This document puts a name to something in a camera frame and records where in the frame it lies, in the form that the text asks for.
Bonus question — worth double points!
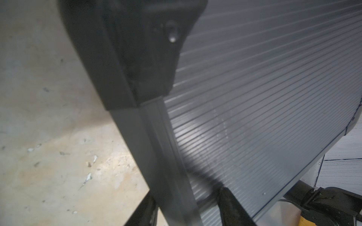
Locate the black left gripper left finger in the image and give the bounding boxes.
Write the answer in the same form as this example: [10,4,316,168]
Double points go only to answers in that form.
[124,192,158,226]

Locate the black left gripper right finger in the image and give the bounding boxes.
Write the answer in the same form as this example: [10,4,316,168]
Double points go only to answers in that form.
[217,187,256,226]

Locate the large dark grey poker case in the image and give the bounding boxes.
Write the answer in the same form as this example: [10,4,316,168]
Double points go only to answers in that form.
[58,1,362,226]

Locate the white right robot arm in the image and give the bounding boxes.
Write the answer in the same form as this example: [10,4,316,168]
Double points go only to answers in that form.
[282,180,362,226]

